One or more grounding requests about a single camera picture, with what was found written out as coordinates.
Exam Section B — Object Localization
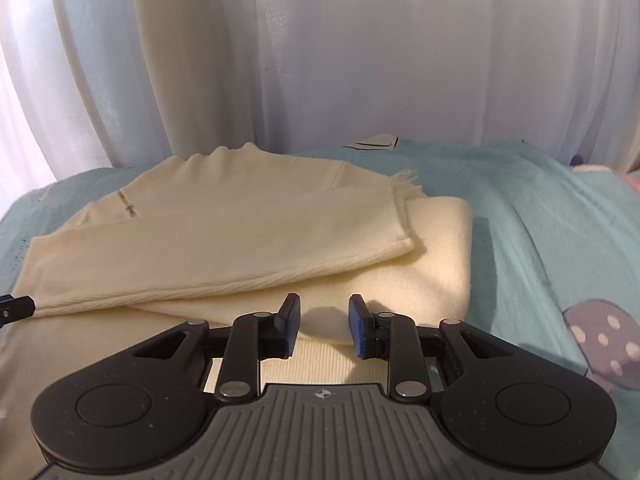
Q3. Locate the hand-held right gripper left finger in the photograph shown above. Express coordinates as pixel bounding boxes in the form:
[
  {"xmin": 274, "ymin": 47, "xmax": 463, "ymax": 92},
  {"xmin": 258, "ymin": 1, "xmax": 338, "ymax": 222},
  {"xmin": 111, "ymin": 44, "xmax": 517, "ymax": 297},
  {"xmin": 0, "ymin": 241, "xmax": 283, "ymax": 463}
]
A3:
[{"xmin": 132, "ymin": 292, "xmax": 303, "ymax": 405}]

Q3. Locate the cream knit sweater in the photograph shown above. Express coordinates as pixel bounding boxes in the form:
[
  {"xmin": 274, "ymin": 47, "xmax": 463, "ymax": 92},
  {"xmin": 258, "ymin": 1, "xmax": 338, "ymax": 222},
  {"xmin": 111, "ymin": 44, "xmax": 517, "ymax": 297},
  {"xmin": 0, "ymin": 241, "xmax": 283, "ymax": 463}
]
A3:
[{"xmin": 0, "ymin": 142, "xmax": 475, "ymax": 441}]

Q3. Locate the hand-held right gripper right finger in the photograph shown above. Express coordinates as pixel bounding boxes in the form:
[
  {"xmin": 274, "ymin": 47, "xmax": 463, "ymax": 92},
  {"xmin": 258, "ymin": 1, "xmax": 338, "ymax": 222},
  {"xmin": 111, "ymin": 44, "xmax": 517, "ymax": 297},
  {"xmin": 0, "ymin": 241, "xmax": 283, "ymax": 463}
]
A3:
[{"xmin": 347, "ymin": 293, "xmax": 507, "ymax": 404}]

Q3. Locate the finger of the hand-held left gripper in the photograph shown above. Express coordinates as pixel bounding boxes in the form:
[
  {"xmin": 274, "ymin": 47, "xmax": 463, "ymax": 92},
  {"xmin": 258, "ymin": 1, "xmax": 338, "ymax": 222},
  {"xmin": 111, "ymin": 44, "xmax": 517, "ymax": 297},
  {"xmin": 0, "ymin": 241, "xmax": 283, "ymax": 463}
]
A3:
[{"xmin": 0, "ymin": 294, "xmax": 37, "ymax": 329}]

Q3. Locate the white sheer curtain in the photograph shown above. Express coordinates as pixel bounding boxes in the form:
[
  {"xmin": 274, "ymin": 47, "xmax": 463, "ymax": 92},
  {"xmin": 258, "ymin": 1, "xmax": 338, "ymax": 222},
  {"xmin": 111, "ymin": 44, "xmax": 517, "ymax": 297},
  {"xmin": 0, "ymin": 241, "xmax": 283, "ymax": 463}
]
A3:
[{"xmin": 0, "ymin": 0, "xmax": 640, "ymax": 211}]

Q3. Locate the teal mushroom print bedsheet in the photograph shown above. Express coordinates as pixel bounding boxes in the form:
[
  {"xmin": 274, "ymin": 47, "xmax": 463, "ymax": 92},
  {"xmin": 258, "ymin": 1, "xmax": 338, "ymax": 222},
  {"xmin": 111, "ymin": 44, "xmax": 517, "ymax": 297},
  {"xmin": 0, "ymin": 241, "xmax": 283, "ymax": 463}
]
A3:
[{"xmin": 0, "ymin": 136, "xmax": 640, "ymax": 480}]

